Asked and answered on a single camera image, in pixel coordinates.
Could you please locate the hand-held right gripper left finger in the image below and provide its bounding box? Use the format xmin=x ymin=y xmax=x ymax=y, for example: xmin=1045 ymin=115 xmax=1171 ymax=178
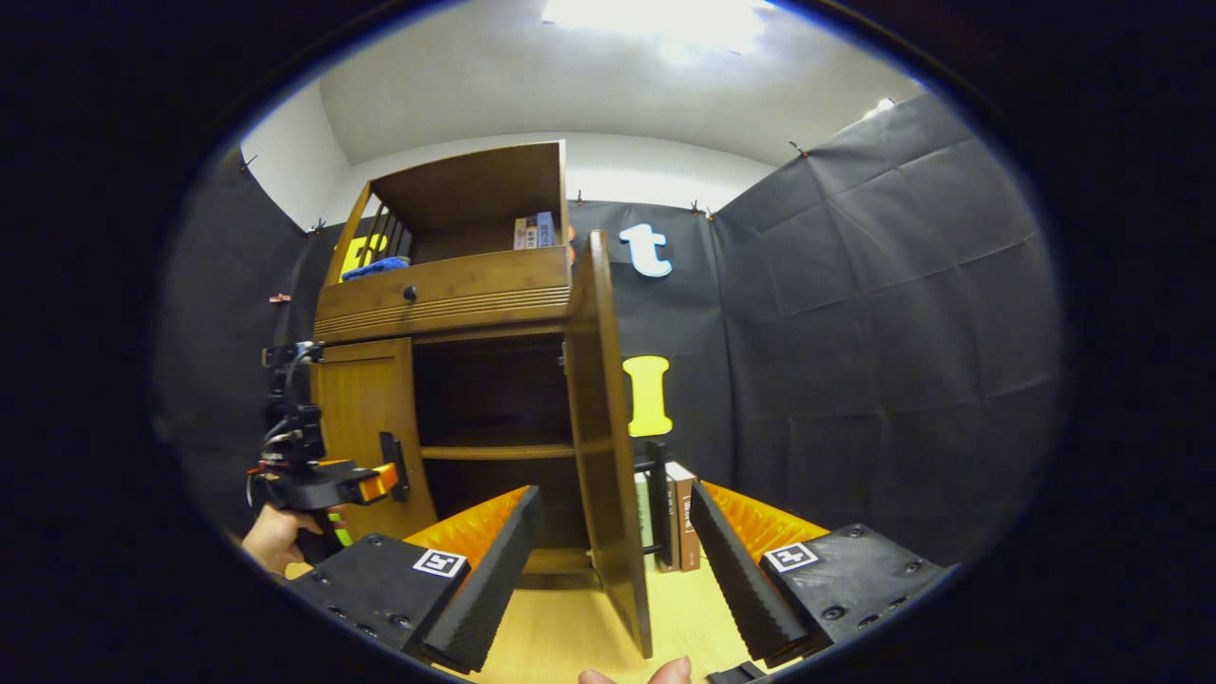
xmin=285 ymin=484 xmax=544 ymax=675

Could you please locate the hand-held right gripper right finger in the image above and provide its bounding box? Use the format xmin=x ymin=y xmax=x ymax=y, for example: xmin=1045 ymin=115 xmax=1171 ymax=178
xmin=689 ymin=480 xmax=956 ymax=668

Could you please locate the black door handle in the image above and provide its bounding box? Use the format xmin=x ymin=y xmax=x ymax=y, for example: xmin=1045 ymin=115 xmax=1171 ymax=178
xmin=379 ymin=432 xmax=411 ymax=504
xmin=635 ymin=440 xmax=675 ymax=571

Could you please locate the wooden cabinet door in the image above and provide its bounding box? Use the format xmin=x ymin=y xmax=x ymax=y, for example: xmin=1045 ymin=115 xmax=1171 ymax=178
xmin=565 ymin=230 xmax=655 ymax=659
xmin=313 ymin=339 xmax=438 ymax=542

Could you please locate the wooden double-door shoe cabinet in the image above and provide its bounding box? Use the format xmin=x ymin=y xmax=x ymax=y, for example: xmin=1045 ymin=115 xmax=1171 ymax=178
xmin=311 ymin=141 xmax=609 ymax=590

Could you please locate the wooden cabinet shelf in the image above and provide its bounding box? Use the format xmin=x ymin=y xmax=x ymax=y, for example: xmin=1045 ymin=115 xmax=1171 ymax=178
xmin=420 ymin=442 xmax=579 ymax=463

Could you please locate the wooden cabinet drawer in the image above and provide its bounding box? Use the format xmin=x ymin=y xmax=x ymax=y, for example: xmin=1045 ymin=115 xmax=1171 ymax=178
xmin=313 ymin=245 xmax=574 ymax=345

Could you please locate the brown book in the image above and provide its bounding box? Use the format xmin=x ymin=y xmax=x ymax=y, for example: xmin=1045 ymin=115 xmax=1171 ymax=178
xmin=665 ymin=462 xmax=702 ymax=573

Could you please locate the pale book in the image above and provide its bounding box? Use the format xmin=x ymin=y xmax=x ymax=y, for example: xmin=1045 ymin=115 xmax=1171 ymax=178
xmin=635 ymin=472 xmax=656 ymax=571

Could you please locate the blue cloth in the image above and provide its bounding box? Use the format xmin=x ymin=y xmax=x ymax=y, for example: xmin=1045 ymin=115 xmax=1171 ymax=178
xmin=340 ymin=256 xmax=412 ymax=283

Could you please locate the row of shelf books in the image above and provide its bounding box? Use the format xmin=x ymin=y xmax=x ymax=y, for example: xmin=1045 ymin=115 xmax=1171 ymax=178
xmin=513 ymin=211 xmax=558 ymax=251

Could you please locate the large ceiling light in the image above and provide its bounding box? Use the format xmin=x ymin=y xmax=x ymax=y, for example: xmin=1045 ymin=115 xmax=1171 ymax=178
xmin=541 ymin=0 xmax=767 ymax=54

